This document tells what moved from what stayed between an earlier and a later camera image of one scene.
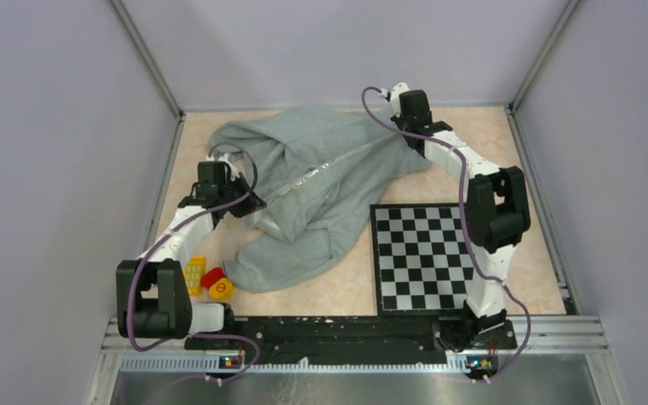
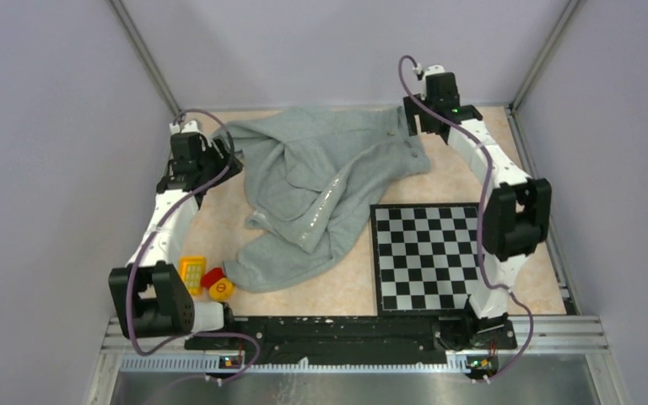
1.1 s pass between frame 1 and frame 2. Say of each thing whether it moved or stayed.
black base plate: stayed
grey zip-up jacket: stayed
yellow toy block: stayed
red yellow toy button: stayed
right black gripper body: moved
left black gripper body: moved
